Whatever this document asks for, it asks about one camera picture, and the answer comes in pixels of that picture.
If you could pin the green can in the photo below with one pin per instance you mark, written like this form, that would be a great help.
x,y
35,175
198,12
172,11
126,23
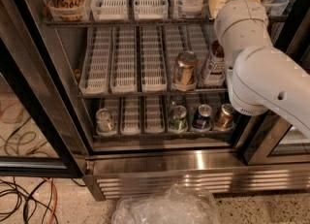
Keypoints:
x,y
178,119
177,100

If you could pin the green can bottom rear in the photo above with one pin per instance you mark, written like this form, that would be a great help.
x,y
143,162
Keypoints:
x,y
177,100

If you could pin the left glass fridge door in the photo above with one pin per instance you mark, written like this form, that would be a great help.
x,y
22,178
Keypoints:
x,y
38,62

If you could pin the clear plastic bag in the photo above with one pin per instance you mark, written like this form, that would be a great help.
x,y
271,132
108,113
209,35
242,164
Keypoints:
x,y
178,205

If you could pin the bottom wire shelf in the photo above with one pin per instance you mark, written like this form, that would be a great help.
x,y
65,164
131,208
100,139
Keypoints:
x,y
169,136

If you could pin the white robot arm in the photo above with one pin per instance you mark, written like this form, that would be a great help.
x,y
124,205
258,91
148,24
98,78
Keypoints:
x,y
259,77

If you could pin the top wire shelf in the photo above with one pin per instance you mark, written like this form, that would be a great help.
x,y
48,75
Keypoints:
x,y
130,22

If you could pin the pale can bottom left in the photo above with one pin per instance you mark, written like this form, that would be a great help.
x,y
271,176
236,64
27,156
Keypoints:
x,y
105,122

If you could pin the glass fridge door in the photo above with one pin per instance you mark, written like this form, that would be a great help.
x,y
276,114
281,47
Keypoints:
x,y
38,62
276,141

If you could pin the right glass fridge door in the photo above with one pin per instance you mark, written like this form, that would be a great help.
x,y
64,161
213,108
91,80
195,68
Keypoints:
x,y
276,141

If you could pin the copper can bottom shelf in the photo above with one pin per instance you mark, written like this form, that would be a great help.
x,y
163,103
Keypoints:
x,y
224,117

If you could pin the wire shelf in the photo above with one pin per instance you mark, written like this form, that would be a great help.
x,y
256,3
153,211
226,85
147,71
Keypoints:
x,y
173,92
130,22
169,136

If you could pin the stainless steel fridge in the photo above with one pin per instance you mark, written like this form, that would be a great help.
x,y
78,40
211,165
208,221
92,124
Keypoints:
x,y
117,168

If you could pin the green can bottom front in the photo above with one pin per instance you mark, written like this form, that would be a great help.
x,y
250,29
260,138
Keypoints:
x,y
178,119

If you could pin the brown tea bottle white cap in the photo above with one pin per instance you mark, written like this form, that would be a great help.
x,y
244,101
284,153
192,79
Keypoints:
x,y
212,72

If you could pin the middle wire shelf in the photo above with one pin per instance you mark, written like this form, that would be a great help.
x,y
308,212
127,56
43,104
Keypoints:
x,y
173,92

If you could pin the blue can bottom shelf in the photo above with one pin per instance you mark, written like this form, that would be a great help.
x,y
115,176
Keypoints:
x,y
202,118

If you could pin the gold can middle shelf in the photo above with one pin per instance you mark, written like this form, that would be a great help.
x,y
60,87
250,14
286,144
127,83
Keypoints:
x,y
184,71

